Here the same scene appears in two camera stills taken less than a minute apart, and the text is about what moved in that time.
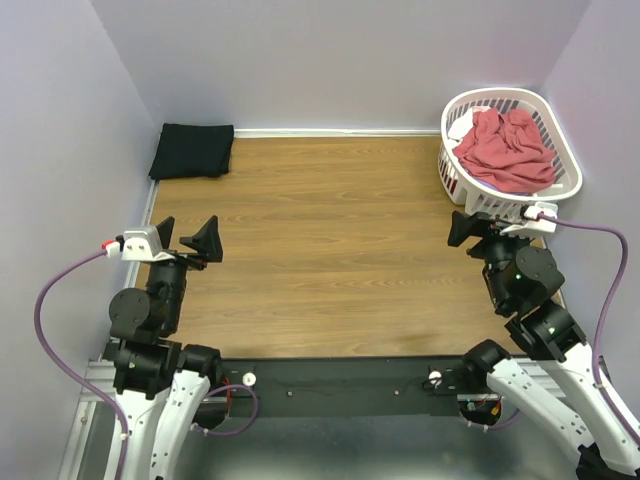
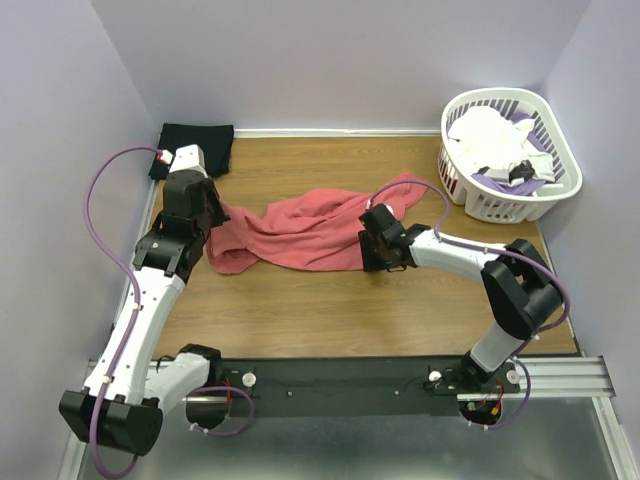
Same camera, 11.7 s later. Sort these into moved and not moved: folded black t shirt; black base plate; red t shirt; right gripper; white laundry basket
Moved: right gripper; red t shirt
Not moved: black base plate; white laundry basket; folded black t shirt
